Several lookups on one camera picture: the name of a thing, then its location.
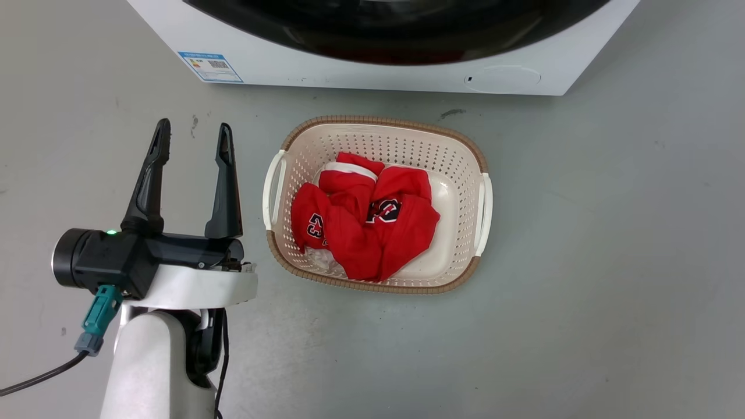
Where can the blue energy label sticker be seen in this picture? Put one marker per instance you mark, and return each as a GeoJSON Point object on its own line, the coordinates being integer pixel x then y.
{"type": "Point", "coordinates": [210, 66]}

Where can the white cloth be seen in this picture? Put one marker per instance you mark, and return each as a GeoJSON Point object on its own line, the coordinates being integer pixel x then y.
{"type": "Point", "coordinates": [323, 260]}

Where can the white washing machine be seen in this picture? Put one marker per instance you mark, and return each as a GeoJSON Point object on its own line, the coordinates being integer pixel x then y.
{"type": "Point", "coordinates": [372, 61]}

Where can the red jersey with number print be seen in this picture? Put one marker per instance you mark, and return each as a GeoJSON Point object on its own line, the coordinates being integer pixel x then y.
{"type": "Point", "coordinates": [366, 215]}

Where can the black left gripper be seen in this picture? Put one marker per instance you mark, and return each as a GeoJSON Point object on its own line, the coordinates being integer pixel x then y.
{"type": "Point", "coordinates": [116, 259]}

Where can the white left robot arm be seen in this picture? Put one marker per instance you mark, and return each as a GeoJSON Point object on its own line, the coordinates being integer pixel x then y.
{"type": "Point", "coordinates": [160, 361]}

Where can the dark glass washing machine door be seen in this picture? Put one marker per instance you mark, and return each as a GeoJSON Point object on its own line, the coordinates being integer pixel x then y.
{"type": "Point", "coordinates": [396, 29]}

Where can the beige perforated laundry basket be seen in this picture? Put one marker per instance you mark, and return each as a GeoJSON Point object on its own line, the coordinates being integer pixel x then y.
{"type": "Point", "coordinates": [465, 174]}

